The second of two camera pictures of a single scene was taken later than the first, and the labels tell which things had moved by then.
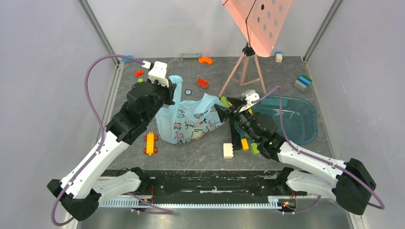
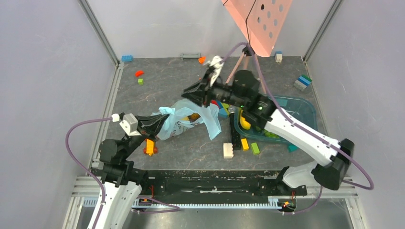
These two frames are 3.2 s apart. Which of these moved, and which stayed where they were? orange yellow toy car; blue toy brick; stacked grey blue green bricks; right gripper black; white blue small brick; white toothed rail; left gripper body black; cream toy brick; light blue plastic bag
Moved: right gripper black; light blue plastic bag; left gripper body black
Stayed: white toothed rail; blue toy brick; cream toy brick; white blue small brick; stacked grey blue green bricks; orange yellow toy car
